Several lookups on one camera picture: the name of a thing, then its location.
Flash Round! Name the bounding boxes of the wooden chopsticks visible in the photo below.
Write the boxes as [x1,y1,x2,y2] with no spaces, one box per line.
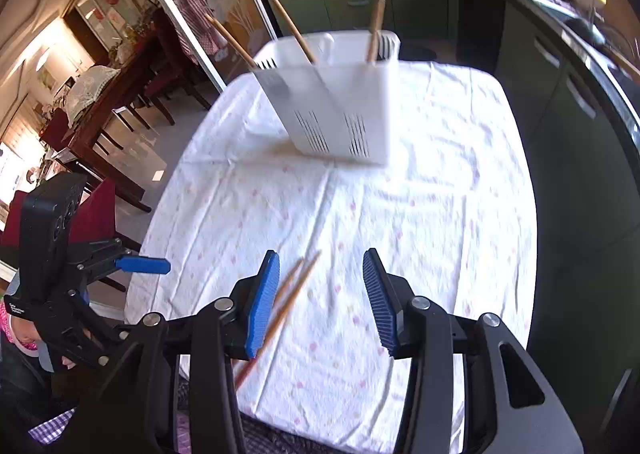
[366,0,387,63]

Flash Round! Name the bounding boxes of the green sink base cabinets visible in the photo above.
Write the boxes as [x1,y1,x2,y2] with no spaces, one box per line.
[447,0,640,385]

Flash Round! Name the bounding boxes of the purple checkered cloth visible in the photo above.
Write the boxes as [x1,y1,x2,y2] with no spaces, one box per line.
[27,379,401,454]

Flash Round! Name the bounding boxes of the wooden chopstick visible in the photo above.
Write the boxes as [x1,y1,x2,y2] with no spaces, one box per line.
[204,14,258,70]
[271,0,317,64]
[234,250,322,389]
[272,259,305,307]

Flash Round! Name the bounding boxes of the white plastic utensil holder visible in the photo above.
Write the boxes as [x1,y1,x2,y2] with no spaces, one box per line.
[252,31,401,165]

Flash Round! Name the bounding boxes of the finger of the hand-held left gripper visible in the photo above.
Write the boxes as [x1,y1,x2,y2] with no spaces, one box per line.
[45,291,133,375]
[67,238,172,285]

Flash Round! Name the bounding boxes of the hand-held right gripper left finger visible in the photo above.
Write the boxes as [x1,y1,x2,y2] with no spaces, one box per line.
[92,250,281,454]

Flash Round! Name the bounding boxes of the black frying pan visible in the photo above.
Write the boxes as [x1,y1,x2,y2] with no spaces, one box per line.
[565,16,616,47]

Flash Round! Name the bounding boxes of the dark wooden dining table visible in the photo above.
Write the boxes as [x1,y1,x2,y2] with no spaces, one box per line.
[37,34,168,215]

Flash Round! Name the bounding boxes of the wooden cutting board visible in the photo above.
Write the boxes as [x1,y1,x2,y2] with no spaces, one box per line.
[602,0,640,24]

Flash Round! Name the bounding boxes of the white lace food cover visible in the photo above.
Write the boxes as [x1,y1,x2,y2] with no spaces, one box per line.
[66,64,118,125]

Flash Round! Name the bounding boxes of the dark wooden dining chair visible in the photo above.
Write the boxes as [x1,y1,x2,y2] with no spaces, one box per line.
[145,8,213,127]

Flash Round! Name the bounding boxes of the floral white tablecloth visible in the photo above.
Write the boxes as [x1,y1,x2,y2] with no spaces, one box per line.
[124,58,538,454]

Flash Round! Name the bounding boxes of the pink patterned clothing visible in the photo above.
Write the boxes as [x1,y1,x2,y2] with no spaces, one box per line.
[0,306,38,352]

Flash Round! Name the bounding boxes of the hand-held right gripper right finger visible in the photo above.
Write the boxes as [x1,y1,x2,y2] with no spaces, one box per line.
[362,249,583,454]

